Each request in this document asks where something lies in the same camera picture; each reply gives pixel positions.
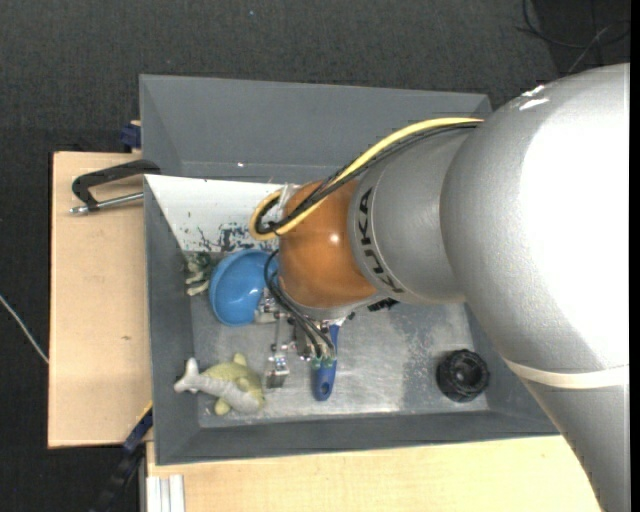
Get blue handled tool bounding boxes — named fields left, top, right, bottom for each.
left=310, top=322, right=342, bottom=402

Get pale wood board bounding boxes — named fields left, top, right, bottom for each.
left=46, top=150, right=154, bottom=450

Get grey metal bin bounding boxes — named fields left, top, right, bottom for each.
left=138, top=73, right=562, bottom=467

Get blue bowl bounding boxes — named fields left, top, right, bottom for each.
left=208, top=248, right=280, bottom=328

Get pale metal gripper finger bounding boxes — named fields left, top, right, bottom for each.
left=265, top=353, right=292, bottom=390
left=270, top=319, right=297, bottom=354

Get green and white toy figure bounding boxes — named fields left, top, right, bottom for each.
left=180, top=251, right=215, bottom=297

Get grey and yellow toy dolphin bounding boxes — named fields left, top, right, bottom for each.
left=173, top=352, right=267, bottom=416

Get black round cap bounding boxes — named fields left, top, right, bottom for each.
left=435, top=348, right=491, bottom=404

